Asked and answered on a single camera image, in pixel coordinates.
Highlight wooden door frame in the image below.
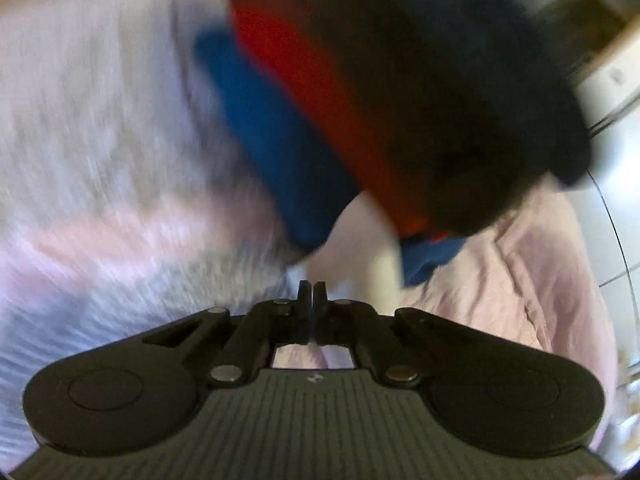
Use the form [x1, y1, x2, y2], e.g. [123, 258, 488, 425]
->
[530, 0, 640, 91]

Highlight blue garment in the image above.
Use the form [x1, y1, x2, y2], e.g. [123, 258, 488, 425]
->
[194, 27, 468, 288]

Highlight grey lavender ribbed blanket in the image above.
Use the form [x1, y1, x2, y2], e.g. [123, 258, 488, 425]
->
[0, 0, 301, 471]

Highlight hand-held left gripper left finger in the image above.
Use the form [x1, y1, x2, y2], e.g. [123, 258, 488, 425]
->
[142, 280, 313, 388]

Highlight dark navy jeans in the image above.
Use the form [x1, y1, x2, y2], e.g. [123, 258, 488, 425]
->
[220, 0, 593, 238]

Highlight white wardrobe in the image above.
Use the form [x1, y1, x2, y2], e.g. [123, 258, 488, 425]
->
[565, 35, 640, 386]

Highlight pink bed sheet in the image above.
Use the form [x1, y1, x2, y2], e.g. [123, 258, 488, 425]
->
[285, 175, 621, 461]

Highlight red garment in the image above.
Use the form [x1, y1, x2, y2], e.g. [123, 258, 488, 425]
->
[231, 0, 448, 243]

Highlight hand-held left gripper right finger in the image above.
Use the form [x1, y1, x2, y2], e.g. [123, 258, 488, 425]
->
[312, 280, 481, 388]

